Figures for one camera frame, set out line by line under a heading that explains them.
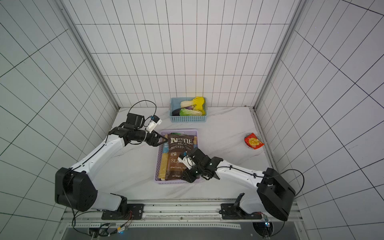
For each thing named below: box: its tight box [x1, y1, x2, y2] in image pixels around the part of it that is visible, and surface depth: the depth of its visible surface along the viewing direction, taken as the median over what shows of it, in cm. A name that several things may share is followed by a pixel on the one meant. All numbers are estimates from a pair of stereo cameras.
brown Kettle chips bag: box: [165, 133, 194, 181], surface depth 81 cm
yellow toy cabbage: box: [191, 96, 206, 116], surface depth 114 cm
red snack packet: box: [244, 132, 265, 150], surface depth 96 cm
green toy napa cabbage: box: [179, 108, 203, 116], surface depth 109 cm
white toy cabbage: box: [180, 100, 193, 108], surface depth 119 cm
